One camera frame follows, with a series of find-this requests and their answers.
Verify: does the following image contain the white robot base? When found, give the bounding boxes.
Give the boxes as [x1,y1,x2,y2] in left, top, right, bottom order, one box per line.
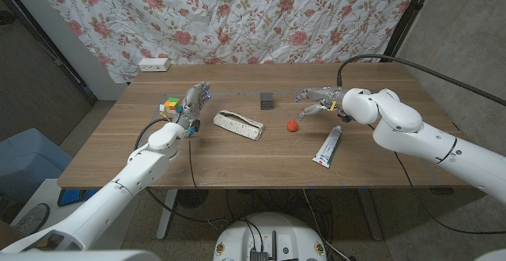
[213,212,328,261]

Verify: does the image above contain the black round floor object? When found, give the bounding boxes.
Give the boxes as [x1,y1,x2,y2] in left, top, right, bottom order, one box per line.
[176,189,210,210]

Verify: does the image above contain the blue floor object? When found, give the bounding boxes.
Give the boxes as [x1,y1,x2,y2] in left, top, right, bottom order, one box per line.
[57,188,100,208]

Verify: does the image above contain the white toothpaste tube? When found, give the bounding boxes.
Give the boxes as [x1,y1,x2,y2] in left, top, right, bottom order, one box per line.
[312,125,343,169]

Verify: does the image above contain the white power strip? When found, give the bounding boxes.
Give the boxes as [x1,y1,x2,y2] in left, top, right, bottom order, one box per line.
[138,57,172,73]

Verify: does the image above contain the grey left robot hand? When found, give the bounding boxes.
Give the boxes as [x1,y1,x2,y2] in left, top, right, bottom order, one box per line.
[176,81,212,131]

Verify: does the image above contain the black backdrop pole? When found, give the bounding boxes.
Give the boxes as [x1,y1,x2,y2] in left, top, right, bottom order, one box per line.
[0,0,99,106]
[381,0,438,59]

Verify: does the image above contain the thin black cable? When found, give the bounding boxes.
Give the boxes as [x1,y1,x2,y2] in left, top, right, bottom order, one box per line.
[393,151,506,236]
[187,133,198,193]

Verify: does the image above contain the grey table leg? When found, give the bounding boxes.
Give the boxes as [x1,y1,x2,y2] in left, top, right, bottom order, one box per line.
[357,188,383,241]

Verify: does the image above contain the thick black cable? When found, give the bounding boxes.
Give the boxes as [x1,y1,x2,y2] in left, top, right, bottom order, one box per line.
[133,117,169,151]
[336,54,506,107]

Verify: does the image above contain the multicolour Rubik's cube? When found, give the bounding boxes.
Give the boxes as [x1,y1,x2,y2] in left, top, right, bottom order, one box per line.
[164,96,183,115]

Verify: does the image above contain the floral rose backdrop cloth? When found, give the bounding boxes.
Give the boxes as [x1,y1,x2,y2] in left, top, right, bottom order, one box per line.
[27,0,424,84]

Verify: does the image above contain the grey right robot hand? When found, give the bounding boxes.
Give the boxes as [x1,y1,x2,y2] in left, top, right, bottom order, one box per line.
[294,86,349,122]

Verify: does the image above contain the cream patterned pen bag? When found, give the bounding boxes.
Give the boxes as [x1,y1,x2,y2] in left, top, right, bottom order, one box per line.
[213,109,265,142]

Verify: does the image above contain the grey sneaker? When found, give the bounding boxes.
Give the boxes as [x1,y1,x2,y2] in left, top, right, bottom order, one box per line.
[13,202,51,236]

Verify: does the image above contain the white table leg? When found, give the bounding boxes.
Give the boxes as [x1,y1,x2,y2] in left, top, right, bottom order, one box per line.
[156,188,179,240]

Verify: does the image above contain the pale blue bin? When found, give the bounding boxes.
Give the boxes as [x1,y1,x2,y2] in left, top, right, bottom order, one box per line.
[0,128,74,205]

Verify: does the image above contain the white robot torso edge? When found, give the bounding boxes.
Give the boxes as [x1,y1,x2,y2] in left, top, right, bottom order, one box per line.
[0,248,506,261]

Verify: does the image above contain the dark grey block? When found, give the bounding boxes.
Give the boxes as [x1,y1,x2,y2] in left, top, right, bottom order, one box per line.
[259,92,275,111]

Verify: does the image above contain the person's leg brown trousers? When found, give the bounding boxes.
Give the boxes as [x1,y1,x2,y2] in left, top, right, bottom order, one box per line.
[0,219,24,251]

